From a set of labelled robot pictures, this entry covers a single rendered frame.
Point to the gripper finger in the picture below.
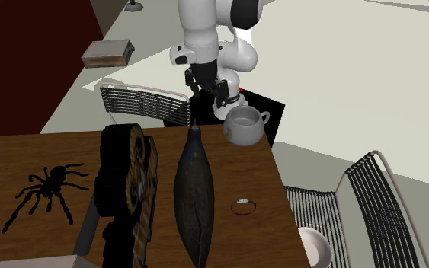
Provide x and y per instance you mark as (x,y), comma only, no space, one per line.
(191,82)
(221,92)

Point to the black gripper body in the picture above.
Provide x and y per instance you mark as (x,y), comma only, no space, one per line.
(205,72)

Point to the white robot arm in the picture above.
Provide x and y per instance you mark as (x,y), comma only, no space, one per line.
(199,33)

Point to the grey round mug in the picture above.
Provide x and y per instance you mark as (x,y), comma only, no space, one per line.
(245,130)

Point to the black robot stand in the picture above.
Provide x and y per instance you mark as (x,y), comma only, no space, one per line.
(268,111)

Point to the brown wooden table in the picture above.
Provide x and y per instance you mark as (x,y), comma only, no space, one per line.
(243,170)

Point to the grey brown box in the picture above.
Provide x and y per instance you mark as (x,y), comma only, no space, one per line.
(106,52)

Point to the grey round-based object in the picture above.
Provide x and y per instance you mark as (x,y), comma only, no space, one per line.
(134,6)

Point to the dark long pod-shaped object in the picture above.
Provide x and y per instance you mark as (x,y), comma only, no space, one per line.
(193,185)

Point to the black toy spider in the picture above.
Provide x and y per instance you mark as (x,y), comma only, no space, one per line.
(52,185)

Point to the white bowl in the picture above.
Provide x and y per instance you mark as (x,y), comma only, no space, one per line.
(316,248)

